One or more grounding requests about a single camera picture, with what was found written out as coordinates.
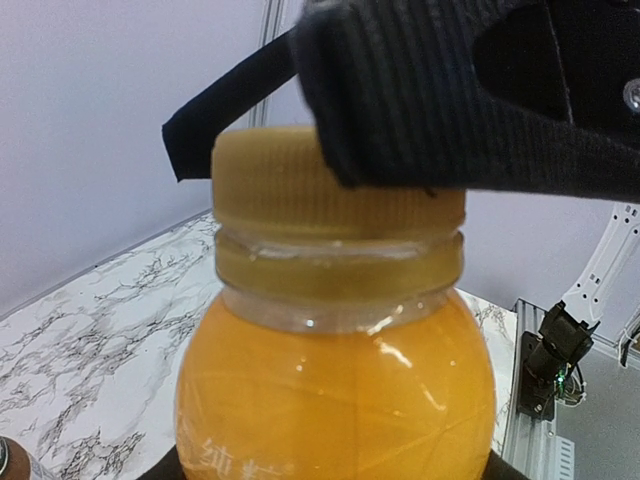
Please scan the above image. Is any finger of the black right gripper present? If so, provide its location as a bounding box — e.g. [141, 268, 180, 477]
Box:
[290, 1, 639, 202]
[161, 34, 296, 181]

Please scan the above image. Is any orange object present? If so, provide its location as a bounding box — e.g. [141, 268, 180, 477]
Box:
[175, 228, 495, 479]

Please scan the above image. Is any yellow juice bottle cap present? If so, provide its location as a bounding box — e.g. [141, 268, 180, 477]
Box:
[211, 126, 465, 240]

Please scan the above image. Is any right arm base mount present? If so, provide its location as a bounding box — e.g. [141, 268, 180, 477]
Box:
[516, 300, 597, 421]

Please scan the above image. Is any coffee bottle white label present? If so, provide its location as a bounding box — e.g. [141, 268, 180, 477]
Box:
[1, 437, 54, 480]

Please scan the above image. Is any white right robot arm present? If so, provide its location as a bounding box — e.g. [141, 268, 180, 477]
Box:
[162, 1, 639, 321]

